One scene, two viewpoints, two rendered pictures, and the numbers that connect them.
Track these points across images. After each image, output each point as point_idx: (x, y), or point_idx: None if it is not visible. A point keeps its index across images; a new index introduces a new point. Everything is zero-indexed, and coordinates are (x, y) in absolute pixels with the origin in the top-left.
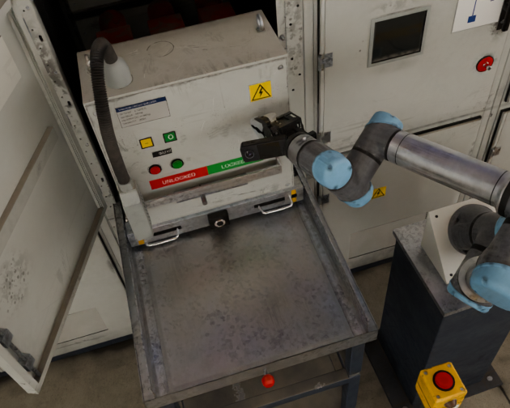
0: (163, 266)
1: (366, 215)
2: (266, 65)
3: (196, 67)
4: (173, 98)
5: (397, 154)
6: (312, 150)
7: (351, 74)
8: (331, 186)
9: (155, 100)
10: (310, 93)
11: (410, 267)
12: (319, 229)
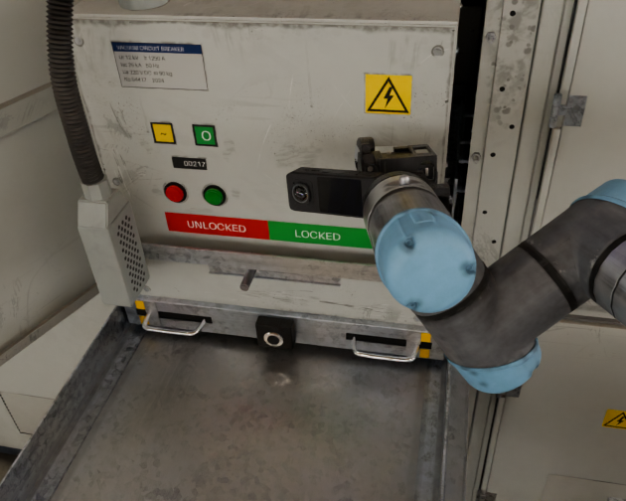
0: (153, 373)
1: (586, 452)
2: (407, 38)
3: (276, 10)
4: (216, 54)
5: (622, 285)
6: (399, 203)
7: (618, 156)
8: (402, 297)
9: (181, 48)
10: (526, 173)
11: None
12: (443, 425)
